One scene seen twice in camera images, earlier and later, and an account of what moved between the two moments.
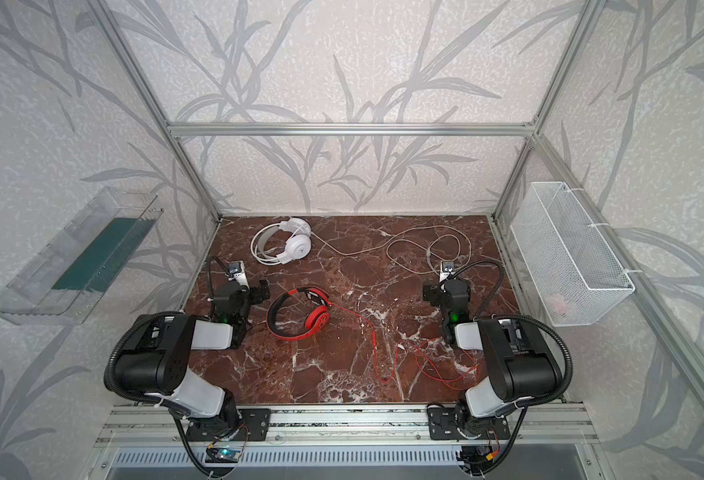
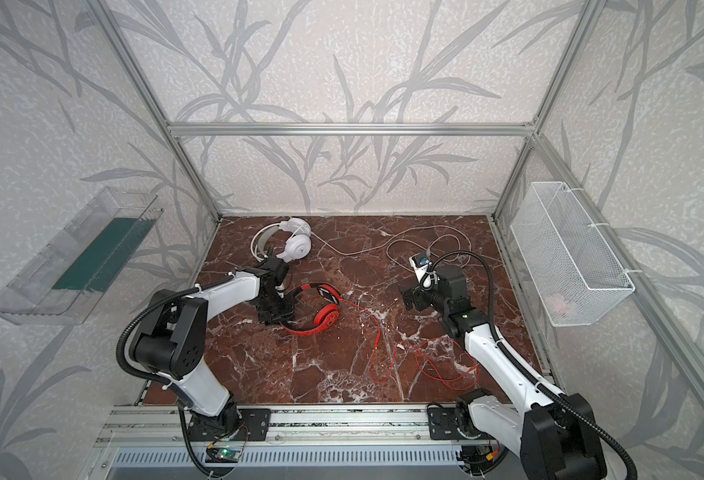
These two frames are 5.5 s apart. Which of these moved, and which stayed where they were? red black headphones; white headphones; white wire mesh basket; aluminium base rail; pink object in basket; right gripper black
Moved: right gripper black; red black headphones
Stayed: white headphones; pink object in basket; aluminium base rail; white wire mesh basket
